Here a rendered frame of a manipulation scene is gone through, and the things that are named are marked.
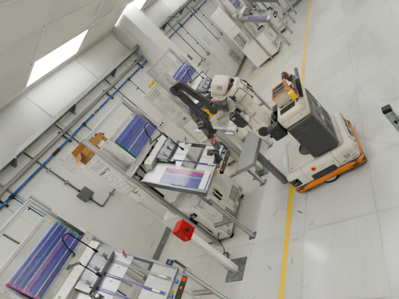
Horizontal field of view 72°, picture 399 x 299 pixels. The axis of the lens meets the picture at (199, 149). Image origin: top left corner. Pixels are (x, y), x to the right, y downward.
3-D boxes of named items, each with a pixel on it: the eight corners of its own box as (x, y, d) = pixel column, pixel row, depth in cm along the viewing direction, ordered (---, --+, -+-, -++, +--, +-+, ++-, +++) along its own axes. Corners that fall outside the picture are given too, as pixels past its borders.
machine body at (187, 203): (246, 191, 356) (211, 161, 338) (234, 239, 308) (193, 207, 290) (213, 205, 399) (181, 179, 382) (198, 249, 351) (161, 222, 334)
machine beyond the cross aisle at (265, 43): (295, 29, 680) (242, -33, 627) (292, 43, 624) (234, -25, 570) (253, 64, 772) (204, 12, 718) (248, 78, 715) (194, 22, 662)
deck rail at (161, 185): (206, 195, 272) (206, 191, 268) (206, 196, 270) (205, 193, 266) (143, 183, 293) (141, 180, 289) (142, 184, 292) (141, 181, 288)
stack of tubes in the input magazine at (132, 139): (156, 127, 324) (138, 113, 316) (136, 157, 289) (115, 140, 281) (151, 132, 332) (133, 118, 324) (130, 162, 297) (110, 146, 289)
